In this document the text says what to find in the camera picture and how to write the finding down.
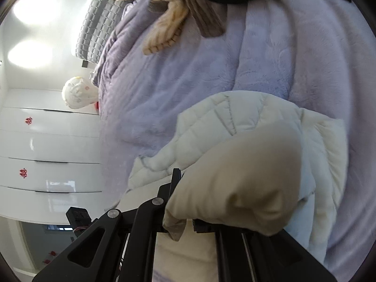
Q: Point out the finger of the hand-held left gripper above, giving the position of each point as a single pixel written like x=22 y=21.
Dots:
x=264 y=261
x=129 y=241

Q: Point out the white quilted puffer jacket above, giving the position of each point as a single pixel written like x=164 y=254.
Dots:
x=235 y=152

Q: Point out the white glossy wardrobe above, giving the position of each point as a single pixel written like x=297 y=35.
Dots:
x=50 y=147

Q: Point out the small red box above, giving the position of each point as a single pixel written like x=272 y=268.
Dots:
x=97 y=107

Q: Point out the lavender plush bed blanket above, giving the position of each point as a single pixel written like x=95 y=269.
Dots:
x=176 y=79

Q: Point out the grey quilted headboard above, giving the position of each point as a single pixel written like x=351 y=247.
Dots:
x=97 y=26

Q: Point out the grey brown knit scarf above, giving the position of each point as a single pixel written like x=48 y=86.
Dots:
x=205 y=14

